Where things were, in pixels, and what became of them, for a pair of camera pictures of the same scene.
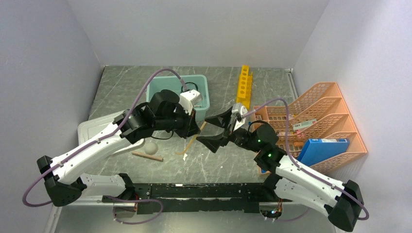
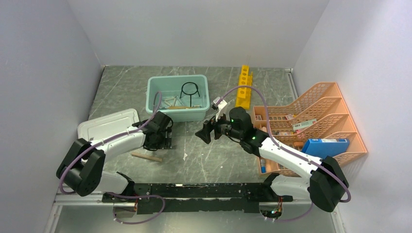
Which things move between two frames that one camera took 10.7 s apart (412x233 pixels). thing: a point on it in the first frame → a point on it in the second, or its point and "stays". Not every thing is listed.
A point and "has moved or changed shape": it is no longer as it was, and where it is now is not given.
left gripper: (191, 127) → (165, 143)
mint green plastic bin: (198, 82) stays
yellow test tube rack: (244, 89) stays
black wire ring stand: (189, 82) stays
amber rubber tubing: (191, 141) has moved or changed shape
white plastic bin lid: (90, 128) stays
